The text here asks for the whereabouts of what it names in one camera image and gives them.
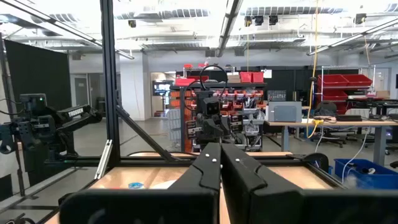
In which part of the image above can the white wire rack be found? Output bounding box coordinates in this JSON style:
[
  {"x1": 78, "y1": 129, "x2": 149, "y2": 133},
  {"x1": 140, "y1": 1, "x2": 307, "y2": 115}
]
[{"x1": 316, "y1": 65, "x2": 376, "y2": 114}]

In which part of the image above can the large red storage bin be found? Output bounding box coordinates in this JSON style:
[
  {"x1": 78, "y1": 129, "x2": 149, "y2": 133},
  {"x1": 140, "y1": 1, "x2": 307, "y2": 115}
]
[
  {"x1": 341, "y1": 73, "x2": 373, "y2": 87},
  {"x1": 320, "y1": 90, "x2": 349, "y2": 101},
  {"x1": 317, "y1": 74, "x2": 349, "y2": 88}
]

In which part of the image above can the black frame bracket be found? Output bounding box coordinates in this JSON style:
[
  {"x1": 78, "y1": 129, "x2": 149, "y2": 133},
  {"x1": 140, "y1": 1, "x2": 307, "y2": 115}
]
[{"x1": 287, "y1": 152, "x2": 330, "y2": 174}]

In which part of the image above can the lit display screen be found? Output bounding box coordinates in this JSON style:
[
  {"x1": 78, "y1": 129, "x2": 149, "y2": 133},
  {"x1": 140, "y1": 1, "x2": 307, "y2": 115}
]
[{"x1": 152, "y1": 80, "x2": 174, "y2": 97}]

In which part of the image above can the black curtain panel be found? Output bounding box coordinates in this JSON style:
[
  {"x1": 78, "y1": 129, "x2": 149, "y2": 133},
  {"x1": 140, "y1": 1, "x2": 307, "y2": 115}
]
[{"x1": 4, "y1": 39, "x2": 72, "y2": 113}]

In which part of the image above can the black diagonal frame brace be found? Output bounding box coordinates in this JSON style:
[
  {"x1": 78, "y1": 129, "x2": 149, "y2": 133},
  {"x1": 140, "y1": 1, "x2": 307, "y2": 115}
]
[{"x1": 116, "y1": 105, "x2": 177, "y2": 162}]

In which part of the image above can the black table edge frame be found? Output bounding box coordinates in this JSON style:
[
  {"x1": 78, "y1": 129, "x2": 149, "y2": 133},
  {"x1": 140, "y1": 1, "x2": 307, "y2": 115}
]
[{"x1": 43, "y1": 154, "x2": 330, "y2": 170}]

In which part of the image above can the blue plastic bin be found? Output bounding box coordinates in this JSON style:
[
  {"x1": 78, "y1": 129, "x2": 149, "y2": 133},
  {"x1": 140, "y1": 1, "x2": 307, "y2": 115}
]
[{"x1": 334, "y1": 158, "x2": 398, "y2": 190}]

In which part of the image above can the black aluminium frame post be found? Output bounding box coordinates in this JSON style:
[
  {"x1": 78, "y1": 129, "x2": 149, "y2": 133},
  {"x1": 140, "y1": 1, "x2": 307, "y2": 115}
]
[{"x1": 99, "y1": 0, "x2": 121, "y2": 167}]

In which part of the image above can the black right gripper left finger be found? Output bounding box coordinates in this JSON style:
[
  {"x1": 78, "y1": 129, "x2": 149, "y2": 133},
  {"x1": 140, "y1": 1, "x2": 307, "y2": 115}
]
[{"x1": 58, "y1": 142, "x2": 222, "y2": 224}]

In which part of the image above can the black office chair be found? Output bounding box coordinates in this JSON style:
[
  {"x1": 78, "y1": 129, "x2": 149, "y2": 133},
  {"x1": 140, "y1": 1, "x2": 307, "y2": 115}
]
[{"x1": 313, "y1": 101, "x2": 346, "y2": 149}]

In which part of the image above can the grey metal box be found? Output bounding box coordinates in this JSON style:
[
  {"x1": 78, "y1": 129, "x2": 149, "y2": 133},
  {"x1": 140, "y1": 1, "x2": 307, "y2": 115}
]
[{"x1": 267, "y1": 101, "x2": 303, "y2": 123}]

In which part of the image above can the silver metal strip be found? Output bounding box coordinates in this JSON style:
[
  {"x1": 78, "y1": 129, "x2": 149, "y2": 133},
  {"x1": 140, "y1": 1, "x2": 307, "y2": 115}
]
[{"x1": 94, "y1": 139, "x2": 113, "y2": 180}]

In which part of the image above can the white cable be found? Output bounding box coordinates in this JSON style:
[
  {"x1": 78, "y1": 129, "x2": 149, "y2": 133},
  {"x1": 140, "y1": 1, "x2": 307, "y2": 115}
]
[{"x1": 341, "y1": 126, "x2": 371, "y2": 184}]

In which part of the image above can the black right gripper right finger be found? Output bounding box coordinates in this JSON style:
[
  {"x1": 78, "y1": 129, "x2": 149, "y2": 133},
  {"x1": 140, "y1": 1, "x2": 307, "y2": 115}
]
[{"x1": 221, "y1": 142, "x2": 398, "y2": 224}]

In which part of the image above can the dark control panel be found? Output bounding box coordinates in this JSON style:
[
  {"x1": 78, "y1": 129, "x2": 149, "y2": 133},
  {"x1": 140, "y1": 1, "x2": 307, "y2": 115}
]
[{"x1": 267, "y1": 90, "x2": 287, "y2": 102}]

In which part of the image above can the black cable loop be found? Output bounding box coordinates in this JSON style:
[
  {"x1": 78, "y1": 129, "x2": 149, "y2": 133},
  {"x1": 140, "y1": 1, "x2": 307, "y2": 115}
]
[{"x1": 198, "y1": 64, "x2": 229, "y2": 94}]

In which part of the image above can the long LED light bar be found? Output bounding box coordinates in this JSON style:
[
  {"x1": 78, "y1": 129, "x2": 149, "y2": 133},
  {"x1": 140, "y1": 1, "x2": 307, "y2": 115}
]
[
  {"x1": 215, "y1": 0, "x2": 244, "y2": 58},
  {"x1": 307, "y1": 17, "x2": 398, "y2": 57},
  {"x1": 0, "y1": 0, "x2": 135, "y2": 60}
]

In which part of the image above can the wooden top desk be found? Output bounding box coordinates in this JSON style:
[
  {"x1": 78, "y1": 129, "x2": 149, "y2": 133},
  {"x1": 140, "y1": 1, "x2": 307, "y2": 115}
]
[{"x1": 265, "y1": 119, "x2": 398, "y2": 167}]

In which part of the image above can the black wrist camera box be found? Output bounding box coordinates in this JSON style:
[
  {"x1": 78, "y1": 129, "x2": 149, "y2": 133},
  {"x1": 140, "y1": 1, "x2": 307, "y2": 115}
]
[{"x1": 203, "y1": 97, "x2": 221, "y2": 116}]

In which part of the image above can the yellow hanging cable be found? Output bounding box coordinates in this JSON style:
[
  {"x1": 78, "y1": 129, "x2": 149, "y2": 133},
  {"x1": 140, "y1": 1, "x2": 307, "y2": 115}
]
[{"x1": 305, "y1": 0, "x2": 324, "y2": 139}]

